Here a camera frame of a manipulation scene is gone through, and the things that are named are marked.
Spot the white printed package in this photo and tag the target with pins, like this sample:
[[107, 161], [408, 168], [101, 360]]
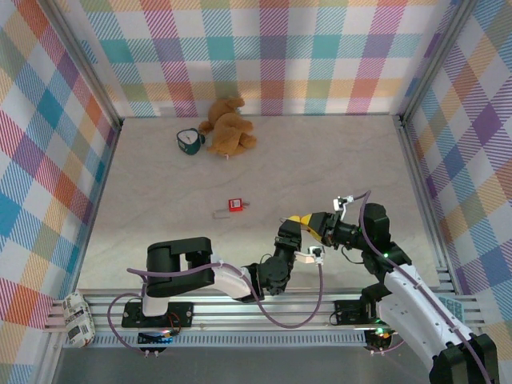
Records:
[[78, 320]]

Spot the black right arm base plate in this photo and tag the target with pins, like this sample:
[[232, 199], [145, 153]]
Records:
[[348, 312]]

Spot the aluminium corner post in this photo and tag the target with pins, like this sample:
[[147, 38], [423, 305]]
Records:
[[437, 60], [89, 68]]

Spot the light blue calculator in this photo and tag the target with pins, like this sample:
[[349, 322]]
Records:
[[454, 308]]

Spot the small controller circuit board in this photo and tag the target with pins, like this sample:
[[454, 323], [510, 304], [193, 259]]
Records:
[[378, 334], [156, 339]]

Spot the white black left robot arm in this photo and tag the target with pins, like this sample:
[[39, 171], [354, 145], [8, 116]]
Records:
[[232, 280]]

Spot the aluminium side rail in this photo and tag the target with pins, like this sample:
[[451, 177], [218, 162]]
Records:
[[412, 160]]

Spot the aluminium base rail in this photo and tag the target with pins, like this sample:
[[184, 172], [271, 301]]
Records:
[[224, 310]]

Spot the red padlock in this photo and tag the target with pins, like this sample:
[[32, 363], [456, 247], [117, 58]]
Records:
[[236, 205]]

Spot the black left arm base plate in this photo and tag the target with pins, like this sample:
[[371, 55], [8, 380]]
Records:
[[182, 314]]

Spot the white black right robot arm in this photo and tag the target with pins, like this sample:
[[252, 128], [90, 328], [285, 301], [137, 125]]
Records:
[[416, 312]]

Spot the brown plush teddy bear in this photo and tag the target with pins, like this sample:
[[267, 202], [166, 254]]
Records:
[[228, 132]]

